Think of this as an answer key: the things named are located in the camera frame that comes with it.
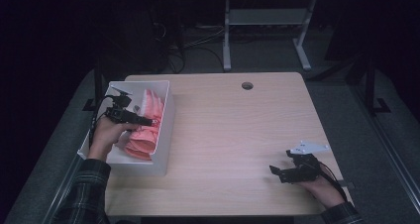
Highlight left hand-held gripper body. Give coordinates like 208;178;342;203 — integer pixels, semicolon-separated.
105;86;134;123

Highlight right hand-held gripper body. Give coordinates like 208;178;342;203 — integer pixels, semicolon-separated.
282;140;330;184

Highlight plain pink padded glove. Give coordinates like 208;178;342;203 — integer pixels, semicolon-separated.
140;88;165;121

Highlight pink padded glove with print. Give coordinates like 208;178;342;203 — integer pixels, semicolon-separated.
123;124;161;162

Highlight white storage box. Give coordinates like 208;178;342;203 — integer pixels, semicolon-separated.
77;79;176;177

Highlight person's left hand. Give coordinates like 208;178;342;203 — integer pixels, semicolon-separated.
87;116;141;162

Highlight person's right hand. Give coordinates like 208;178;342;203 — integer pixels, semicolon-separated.
298;175;347;209

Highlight black metal stand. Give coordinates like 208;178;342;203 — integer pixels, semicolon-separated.
82;35;107;112
346;52;392;114

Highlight white metal stand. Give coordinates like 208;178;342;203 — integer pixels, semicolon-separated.
222;0;318;72

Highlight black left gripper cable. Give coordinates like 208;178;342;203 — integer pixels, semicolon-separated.
88;96;115;143

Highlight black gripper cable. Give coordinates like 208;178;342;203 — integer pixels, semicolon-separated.
88;96;115;143
316;163;349;202

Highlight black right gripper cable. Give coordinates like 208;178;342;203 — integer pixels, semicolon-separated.
316;163;349;202

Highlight black floor cables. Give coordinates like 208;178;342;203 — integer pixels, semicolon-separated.
152;19;226;74

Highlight grey floor rail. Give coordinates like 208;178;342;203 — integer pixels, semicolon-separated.
43;156;87;224
350;84;420;205

